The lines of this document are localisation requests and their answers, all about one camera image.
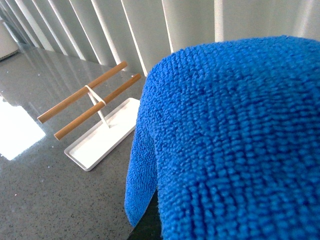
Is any blue microfiber cloth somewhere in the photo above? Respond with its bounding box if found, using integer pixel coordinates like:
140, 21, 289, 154
124, 35, 320, 240

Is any white towel rack base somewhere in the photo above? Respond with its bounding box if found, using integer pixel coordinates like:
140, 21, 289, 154
64, 97, 140, 172

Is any left wooden rack rod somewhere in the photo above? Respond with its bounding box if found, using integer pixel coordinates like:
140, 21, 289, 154
37, 61, 128, 124

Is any wooden rack rod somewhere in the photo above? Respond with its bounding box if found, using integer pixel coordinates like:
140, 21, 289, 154
54, 73, 142, 140
37, 61, 128, 124

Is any white curtain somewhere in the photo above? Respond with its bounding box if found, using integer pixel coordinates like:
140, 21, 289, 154
0, 0, 320, 75

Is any right wooden rack rod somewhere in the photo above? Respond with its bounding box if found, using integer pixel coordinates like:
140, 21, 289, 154
54, 73, 142, 140

